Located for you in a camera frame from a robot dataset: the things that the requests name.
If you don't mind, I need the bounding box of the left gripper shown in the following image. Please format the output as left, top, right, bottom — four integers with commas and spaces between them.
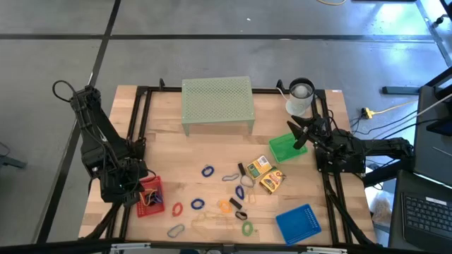
100, 157, 150, 209

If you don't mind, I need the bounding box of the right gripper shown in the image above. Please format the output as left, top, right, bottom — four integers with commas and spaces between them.
286, 116, 335, 150

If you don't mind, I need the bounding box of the green plastic basket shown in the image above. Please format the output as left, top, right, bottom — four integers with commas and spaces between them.
268, 132, 309, 164

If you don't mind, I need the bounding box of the green and yellow crayon box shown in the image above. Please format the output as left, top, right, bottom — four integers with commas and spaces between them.
245, 155, 273, 180

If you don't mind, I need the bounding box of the black desk foot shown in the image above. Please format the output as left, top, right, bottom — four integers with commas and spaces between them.
381, 85, 422, 95

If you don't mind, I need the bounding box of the black standing desk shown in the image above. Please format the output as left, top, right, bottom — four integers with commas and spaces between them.
388, 65, 452, 254

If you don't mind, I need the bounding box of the red plastic basket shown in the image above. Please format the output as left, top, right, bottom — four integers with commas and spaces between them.
136, 175, 166, 218

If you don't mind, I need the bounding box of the white cup with black rim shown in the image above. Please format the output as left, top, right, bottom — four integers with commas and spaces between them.
285, 77, 316, 117

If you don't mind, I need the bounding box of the silver aluminium extrusion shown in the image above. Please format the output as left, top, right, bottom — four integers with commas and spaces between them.
306, 246, 349, 254
109, 241, 152, 253

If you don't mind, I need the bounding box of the grey thin rubber band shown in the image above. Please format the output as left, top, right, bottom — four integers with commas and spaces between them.
239, 174, 256, 188

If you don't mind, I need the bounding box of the pale green perforated metal shelf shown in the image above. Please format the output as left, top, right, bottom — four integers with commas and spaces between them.
181, 75, 256, 137

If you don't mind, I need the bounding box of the blue plastic basket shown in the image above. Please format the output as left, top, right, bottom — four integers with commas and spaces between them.
275, 203, 323, 246

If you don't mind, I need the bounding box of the beige bag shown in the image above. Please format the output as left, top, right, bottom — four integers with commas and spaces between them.
370, 195, 393, 224

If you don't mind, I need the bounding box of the grey chair base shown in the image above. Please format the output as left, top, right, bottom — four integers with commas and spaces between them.
0, 140, 28, 169

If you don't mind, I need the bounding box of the white cup cable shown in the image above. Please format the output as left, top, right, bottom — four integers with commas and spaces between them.
275, 86, 292, 107

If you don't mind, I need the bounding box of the yellow extension cord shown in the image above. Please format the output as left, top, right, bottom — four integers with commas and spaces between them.
364, 99, 420, 119

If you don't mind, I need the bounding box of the black power cable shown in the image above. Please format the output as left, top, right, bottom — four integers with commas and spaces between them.
351, 109, 430, 142

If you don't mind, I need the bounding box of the black aluminium table frame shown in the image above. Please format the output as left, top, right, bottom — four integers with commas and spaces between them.
79, 78, 382, 248

